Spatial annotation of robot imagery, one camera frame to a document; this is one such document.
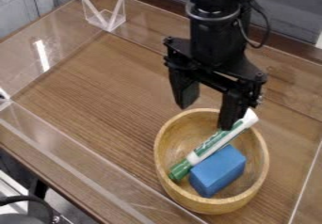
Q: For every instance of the green dry erase marker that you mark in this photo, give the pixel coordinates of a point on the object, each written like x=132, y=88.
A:
x=211, y=145

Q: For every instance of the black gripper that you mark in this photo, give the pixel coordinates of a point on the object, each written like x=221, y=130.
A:
x=211, y=58

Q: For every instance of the brown wooden bowl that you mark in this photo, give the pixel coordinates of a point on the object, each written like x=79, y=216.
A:
x=176, y=138

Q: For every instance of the blue rectangular block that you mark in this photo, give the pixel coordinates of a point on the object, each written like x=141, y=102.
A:
x=217, y=171

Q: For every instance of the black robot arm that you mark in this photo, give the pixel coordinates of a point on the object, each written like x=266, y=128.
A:
x=209, y=58

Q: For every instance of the clear acrylic tray wall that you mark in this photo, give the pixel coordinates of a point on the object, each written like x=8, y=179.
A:
x=99, y=187

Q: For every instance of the clear acrylic corner bracket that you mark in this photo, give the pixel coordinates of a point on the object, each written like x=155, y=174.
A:
x=104, y=19

